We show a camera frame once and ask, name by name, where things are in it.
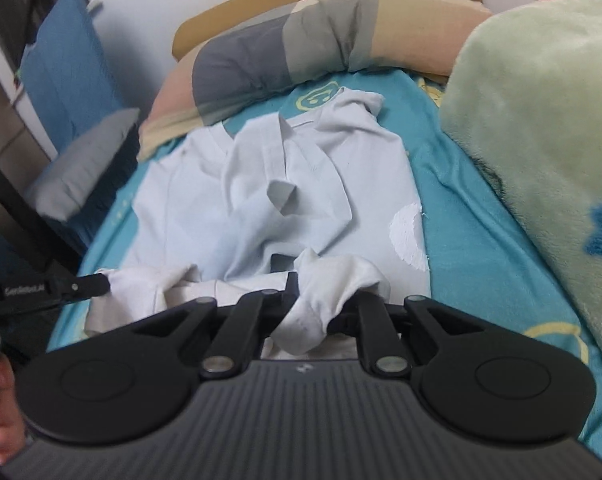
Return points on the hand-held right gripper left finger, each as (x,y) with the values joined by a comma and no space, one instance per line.
(291,291)

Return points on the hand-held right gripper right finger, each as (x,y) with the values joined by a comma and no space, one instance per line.
(368,320)

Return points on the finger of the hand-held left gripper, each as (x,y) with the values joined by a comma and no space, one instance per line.
(81,286)

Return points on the white t-shirt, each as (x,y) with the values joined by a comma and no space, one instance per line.
(191,210)

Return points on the person's left hand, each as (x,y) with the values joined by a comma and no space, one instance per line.
(1,410)

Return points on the grey cushion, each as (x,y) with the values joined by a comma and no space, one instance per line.
(86,165)

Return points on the teal printed bed sheet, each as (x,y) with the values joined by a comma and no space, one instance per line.
(461,240)

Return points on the blue covered chair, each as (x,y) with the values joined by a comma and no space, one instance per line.
(66,70)

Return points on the checked pillow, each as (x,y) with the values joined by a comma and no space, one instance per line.
(281,50)

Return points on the green fleece blanket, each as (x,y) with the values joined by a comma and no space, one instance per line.
(541,110)

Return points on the tan padded headboard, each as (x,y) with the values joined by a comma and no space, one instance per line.
(231,12)

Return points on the black metal frame leg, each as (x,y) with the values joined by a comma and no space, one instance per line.
(21,220)

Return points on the white wall fitting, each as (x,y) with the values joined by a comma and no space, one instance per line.
(96,7)

